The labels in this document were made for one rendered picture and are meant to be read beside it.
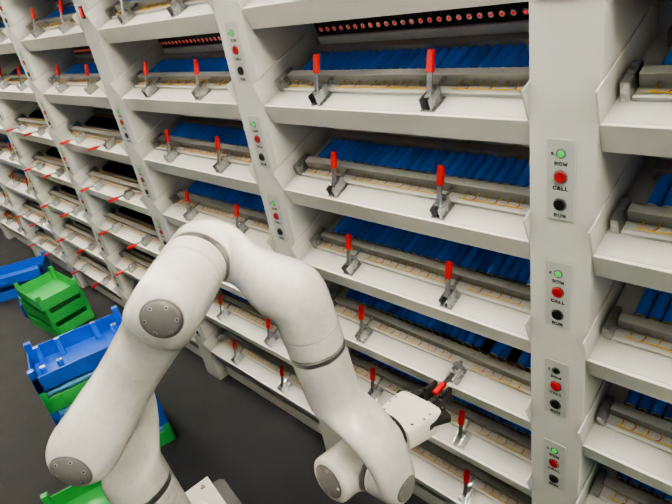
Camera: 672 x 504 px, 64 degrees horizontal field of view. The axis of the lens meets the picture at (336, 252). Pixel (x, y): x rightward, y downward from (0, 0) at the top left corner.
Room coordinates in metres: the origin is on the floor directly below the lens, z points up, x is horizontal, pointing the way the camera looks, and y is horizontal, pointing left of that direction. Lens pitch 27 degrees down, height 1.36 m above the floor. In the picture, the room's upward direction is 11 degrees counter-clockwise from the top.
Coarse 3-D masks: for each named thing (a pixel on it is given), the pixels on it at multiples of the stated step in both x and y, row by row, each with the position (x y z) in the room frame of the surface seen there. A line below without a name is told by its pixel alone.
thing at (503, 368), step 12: (336, 300) 1.21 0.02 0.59; (348, 300) 1.19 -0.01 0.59; (372, 312) 1.12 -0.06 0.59; (396, 324) 1.05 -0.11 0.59; (408, 324) 1.04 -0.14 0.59; (420, 336) 1.00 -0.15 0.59; (432, 336) 0.98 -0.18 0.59; (444, 348) 0.95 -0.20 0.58; (456, 348) 0.93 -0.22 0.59; (468, 348) 0.91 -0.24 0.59; (480, 360) 0.88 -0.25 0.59; (492, 360) 0.87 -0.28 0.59; (480, 372) 0.86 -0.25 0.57; (504, 372) 0.84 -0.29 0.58; (516, 372) 0.82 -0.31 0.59; (528, 372) 0.81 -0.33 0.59; (528, 384) 0.80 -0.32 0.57
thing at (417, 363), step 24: (336, 288) 1.25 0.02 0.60; (384, 336) 1.06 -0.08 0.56; (408, 336) 1.03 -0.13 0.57; (384, 360) 1.02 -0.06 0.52; (408, 360) 0.97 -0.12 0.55; (432, 360) 0.95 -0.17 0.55; (456, 360) 0.92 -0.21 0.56; (480, 384) 0.85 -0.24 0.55; (504, 408) 0.78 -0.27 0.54; (528, 408) 0.73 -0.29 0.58
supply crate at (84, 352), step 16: (96, 320) 1.59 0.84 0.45; (112, 320) 1.61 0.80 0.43; (64, 336) 1.54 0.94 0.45; (80, 336) 1.56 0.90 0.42; (112, 336) 1.55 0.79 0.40; (32, 352) 1.48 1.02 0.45; (48, 352) 1.51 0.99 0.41; (80, 352) 1.49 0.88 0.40; (96, 352) 1.40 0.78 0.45; (32, 368) 1.41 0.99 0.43; (48, 368) 1.44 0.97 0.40; (64, 368) 1.35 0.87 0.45; (80, 368) 1.37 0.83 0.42; (48, 384) 1.33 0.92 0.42
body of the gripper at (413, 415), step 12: (396, 396) 0.82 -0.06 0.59; (408, 396) 0.81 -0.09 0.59; (384, 408) 0.78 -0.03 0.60; (396, 408) 0.78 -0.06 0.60; (408, 408) 0.77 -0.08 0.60; (420, 408) 0.77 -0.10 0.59; (432, 408) 0.77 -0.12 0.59; (396, 420) 0.73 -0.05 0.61; (408, 420) 0.74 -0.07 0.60; (420, 420) 0.74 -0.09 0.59; (432, 420) 0.75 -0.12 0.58; (408, 432) 0.72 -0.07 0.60; (420, 432) 0.72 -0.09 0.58; (432, 432) 0.74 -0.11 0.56; (408, 444) 0.71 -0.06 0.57
